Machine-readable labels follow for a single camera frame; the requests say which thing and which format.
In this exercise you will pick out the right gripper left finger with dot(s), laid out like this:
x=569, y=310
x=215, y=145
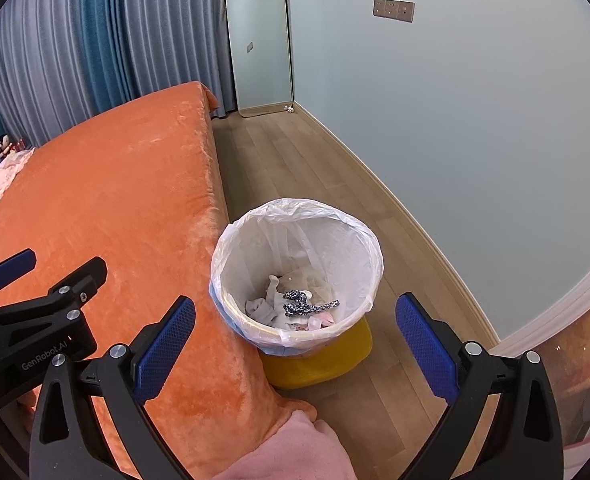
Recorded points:
x=67, y=440

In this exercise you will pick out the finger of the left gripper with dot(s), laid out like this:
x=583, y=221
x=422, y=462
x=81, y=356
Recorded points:
x=16, y=266

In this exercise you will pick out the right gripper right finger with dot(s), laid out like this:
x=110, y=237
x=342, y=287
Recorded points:
x=500, y=420

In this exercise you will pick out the cream organza gift bag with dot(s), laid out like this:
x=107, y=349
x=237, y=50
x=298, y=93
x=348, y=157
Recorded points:
x=309, y=279

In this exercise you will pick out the pink mesh ribbon strip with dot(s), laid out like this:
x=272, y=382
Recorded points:
x=317, y=321

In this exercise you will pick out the yellow trash bin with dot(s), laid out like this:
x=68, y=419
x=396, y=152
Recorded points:
x=334, y=360

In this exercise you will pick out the plush toy on nightstand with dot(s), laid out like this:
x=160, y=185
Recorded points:
x=9, y=146

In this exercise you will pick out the orange plush bed cover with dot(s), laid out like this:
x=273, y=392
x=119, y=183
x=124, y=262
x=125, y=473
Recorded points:
x=140, y=187

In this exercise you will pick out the pink sleeve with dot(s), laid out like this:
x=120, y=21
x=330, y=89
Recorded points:
x=300, y=449

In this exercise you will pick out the grey blue curtain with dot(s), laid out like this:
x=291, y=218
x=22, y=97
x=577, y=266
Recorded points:
x=65, y=61

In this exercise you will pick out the white cotton glove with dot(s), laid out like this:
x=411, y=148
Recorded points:
x=268, y=310

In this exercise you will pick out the white bin liner bag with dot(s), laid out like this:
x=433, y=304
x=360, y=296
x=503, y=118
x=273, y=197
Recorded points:
x=282, y=236

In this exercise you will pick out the gold framed floor mirror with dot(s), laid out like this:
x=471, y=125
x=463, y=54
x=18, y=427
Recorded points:
x=260, y=55

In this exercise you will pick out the bronze wall switch panel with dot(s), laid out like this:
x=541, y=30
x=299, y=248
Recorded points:
x=394, y=10

